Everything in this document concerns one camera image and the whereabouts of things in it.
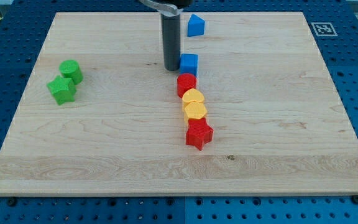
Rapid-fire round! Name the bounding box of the blue cube block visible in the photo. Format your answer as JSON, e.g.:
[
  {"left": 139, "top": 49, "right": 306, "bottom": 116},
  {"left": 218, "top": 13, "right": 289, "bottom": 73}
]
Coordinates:
[{"left": 180, "top": 54, "right": 198, "bottom": 77}]

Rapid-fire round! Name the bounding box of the robot arm end metal clamp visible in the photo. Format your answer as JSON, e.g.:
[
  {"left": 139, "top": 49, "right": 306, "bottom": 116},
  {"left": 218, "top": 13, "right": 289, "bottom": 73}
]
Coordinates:
[{"left": 139, "top": 0, "right": 193, "bottom": 17}]

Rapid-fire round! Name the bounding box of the yellow hexagon block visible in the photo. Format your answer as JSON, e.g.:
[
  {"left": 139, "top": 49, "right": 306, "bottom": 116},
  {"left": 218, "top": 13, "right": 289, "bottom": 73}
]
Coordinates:
[{"left": 183, "top": 102, "right": 208, "bottom": 124}]

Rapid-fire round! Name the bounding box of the yellow heart block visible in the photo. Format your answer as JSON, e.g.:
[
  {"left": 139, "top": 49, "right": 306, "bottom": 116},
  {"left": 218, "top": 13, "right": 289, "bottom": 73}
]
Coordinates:
[{"left": 181, "top": 88, "right": 204, "bottom": 110}]

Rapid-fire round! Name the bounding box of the red star block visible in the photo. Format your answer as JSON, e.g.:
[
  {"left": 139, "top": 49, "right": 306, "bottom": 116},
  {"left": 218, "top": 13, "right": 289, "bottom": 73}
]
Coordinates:
[{"left": 186, "top": 118, "right": 214, "bottom": 151}]

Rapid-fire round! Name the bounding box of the red cylinder block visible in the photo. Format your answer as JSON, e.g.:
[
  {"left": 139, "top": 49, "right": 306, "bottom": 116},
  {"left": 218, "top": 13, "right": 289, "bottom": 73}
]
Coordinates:
[{"left": 177, "top": 73, "right": 197, "bottom": 98}]

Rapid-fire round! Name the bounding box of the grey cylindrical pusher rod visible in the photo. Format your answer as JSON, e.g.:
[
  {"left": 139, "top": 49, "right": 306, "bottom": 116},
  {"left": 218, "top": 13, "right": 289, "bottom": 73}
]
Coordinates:
[{"left": 160, "top": 14, "right": 181, "bottom": 71}]

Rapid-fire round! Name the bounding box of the blue triangular prism block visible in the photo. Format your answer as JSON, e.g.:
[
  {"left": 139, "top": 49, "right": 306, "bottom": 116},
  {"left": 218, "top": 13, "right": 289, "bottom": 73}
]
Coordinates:
[{"left": 187, "top": 14, "right": 205, "bottom": 37}]

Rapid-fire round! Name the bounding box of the light wooden board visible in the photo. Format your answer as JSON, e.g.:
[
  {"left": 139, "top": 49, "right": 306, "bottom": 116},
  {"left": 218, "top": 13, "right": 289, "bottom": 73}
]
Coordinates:
[{"left": 0, "top": 12, "right": 358, "bottom": 197}]

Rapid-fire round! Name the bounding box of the green cylinder block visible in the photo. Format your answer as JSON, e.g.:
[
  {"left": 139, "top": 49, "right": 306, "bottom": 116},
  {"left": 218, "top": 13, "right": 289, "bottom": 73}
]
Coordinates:
[{"left": 58, "top": 59, "right": 83, "bottom": 85}]

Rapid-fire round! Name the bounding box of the green star block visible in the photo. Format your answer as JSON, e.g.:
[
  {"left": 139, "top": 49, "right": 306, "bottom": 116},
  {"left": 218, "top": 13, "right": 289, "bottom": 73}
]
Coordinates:
[{"left": 47, "top": 76, "right": 76, "bottom": 105}]

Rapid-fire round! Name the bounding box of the white fiducial marker tag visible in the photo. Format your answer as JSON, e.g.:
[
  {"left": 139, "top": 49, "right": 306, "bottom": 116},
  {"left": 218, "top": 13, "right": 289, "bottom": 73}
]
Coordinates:
[{"left": 311, "top": 22, "right": 337, "bottom": 37}]

